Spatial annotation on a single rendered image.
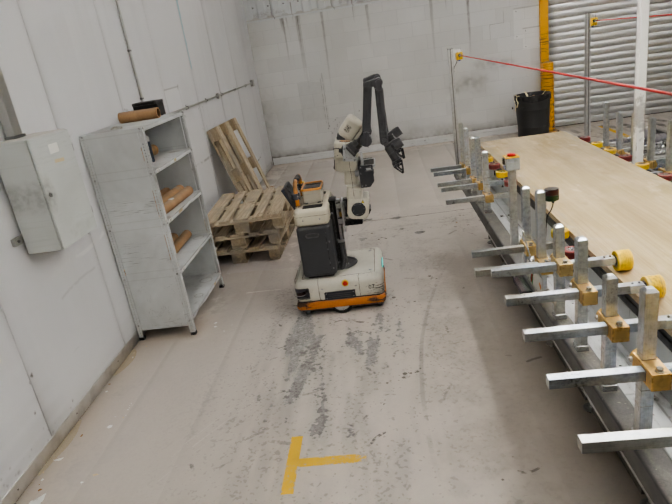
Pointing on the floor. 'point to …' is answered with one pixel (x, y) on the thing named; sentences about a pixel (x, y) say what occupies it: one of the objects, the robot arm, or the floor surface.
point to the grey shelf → (166, 304)
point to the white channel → (640, 79)
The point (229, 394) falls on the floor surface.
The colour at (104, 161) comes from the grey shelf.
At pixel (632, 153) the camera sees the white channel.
